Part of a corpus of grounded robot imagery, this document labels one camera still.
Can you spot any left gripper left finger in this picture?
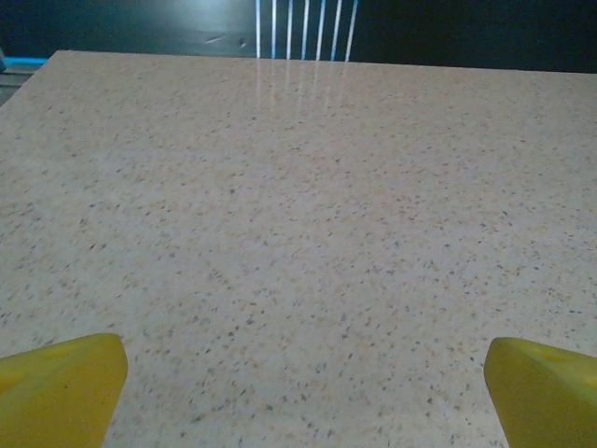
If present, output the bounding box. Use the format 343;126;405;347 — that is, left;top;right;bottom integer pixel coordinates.
0;332;129;448

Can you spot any aluminium left side rail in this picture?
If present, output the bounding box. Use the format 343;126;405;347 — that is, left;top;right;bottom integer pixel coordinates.
0;63;43;111

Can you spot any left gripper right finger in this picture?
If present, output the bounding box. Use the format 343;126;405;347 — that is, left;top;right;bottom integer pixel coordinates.
483;336;597;448

